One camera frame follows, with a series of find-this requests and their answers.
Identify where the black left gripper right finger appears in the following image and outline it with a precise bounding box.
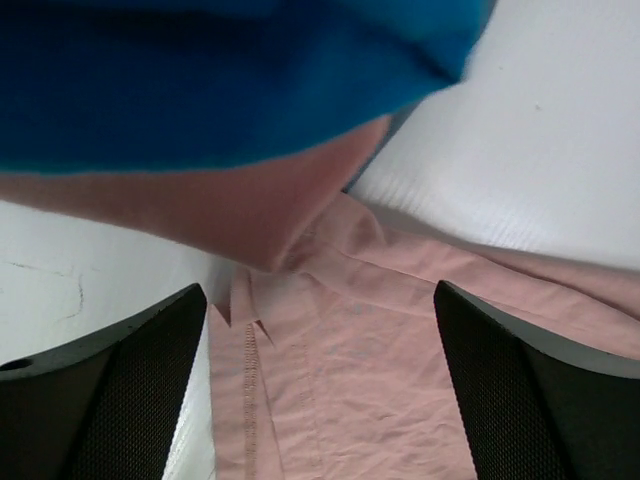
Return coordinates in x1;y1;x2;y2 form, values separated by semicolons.
434;281;639;480

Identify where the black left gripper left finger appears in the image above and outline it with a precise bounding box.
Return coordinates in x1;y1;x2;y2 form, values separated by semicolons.
1;284;207;480

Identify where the dusty pink graphic t-shirt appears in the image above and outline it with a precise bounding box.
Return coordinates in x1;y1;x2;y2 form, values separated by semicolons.
209;195;639;479

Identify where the salmon pink t-shirt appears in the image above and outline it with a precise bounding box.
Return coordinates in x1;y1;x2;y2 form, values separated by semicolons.
1;115;391;271

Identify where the blue t-shirt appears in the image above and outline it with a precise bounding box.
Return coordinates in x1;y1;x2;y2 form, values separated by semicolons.
1;0;491;174

